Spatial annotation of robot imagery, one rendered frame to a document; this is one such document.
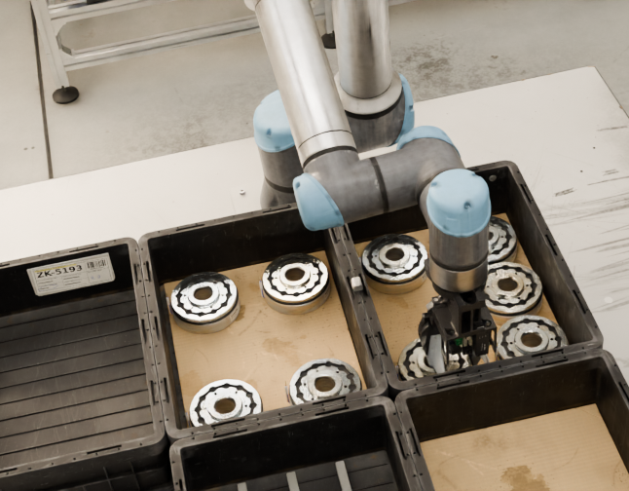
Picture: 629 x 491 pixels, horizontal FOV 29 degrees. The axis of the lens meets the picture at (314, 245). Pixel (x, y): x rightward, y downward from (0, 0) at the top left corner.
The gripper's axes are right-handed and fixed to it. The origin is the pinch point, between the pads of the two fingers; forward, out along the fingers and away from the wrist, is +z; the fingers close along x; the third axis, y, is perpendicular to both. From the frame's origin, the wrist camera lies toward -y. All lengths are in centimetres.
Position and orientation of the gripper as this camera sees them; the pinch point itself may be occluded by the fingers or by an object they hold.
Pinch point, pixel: (454, 360)
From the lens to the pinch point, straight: 176.2
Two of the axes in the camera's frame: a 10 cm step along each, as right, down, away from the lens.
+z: 0.8, 7.1, 7.0
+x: 9.7, -2.3, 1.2
